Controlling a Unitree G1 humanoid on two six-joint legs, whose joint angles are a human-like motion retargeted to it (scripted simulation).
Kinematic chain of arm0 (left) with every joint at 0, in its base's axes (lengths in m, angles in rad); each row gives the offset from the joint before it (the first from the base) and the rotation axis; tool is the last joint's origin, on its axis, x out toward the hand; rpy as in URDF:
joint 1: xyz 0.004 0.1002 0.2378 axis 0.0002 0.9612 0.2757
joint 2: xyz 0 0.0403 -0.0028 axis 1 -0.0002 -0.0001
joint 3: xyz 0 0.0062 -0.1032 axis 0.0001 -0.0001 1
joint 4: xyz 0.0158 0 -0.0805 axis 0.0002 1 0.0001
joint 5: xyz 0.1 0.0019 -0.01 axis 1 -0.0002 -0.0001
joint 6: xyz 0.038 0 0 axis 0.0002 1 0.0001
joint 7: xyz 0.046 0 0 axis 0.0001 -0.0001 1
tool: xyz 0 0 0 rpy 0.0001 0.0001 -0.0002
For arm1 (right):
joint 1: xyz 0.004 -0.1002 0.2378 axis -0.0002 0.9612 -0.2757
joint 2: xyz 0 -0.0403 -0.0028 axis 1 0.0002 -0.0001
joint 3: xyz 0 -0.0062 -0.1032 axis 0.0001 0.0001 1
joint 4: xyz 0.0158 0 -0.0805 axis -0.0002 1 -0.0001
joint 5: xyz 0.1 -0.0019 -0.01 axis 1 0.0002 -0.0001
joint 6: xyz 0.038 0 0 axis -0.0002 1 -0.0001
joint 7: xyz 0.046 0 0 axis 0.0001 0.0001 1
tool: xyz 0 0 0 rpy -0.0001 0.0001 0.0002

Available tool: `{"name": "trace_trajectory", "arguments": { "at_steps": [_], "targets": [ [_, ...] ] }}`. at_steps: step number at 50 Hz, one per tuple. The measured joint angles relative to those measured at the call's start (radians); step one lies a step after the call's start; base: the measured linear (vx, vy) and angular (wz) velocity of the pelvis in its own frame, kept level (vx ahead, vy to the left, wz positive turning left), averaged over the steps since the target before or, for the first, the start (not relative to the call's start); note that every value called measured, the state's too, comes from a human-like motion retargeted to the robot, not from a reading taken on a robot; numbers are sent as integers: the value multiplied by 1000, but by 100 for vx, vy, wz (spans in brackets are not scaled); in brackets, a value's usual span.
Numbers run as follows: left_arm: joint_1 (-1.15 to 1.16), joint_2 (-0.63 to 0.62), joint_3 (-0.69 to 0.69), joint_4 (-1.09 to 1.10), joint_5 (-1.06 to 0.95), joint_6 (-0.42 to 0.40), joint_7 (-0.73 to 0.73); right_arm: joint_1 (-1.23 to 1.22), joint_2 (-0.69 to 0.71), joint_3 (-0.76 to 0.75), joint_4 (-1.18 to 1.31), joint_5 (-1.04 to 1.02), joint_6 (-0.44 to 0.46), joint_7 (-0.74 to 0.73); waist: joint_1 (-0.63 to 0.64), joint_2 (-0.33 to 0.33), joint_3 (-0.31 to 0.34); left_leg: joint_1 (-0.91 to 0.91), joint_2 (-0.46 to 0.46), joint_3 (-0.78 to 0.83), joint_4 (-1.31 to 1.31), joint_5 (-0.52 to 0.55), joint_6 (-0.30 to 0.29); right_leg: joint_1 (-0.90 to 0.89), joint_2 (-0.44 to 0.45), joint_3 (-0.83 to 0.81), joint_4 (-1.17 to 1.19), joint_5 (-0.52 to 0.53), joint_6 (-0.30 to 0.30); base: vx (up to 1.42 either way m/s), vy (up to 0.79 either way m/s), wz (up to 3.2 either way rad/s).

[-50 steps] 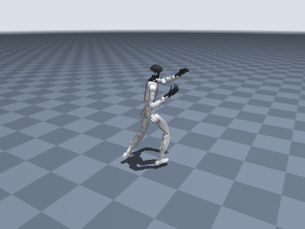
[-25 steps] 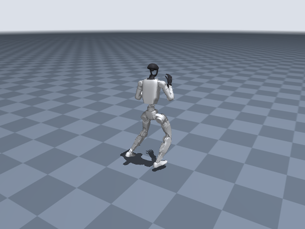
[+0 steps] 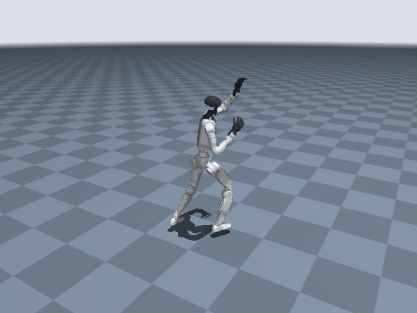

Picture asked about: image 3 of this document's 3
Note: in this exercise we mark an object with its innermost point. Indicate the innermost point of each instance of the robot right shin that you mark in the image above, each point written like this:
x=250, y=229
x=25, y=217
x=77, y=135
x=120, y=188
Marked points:
x=224, y=206

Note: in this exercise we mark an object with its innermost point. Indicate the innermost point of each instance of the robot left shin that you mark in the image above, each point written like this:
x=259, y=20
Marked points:
x=184, y=201

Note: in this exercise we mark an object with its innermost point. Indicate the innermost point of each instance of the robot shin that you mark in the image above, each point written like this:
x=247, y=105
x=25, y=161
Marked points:
x=224, y=206
x=184, y=201

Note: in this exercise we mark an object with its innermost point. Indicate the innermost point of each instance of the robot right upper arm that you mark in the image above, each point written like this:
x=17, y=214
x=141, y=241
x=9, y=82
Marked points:
x=210, y=131

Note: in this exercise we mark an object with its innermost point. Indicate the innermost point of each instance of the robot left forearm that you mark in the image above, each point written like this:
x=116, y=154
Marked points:
x=231, y=99

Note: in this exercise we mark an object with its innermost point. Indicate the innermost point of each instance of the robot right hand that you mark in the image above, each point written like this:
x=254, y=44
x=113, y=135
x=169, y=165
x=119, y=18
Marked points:
x=236, y=126

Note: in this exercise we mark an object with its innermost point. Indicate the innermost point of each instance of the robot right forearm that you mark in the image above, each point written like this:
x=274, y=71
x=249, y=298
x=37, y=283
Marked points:
x=222, y=146

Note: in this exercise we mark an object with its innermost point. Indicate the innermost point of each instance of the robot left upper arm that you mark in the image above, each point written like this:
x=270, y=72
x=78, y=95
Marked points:
x=222, y=108

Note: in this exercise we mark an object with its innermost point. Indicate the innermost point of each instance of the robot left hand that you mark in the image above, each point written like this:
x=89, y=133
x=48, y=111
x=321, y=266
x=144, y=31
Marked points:
x=238, y=85

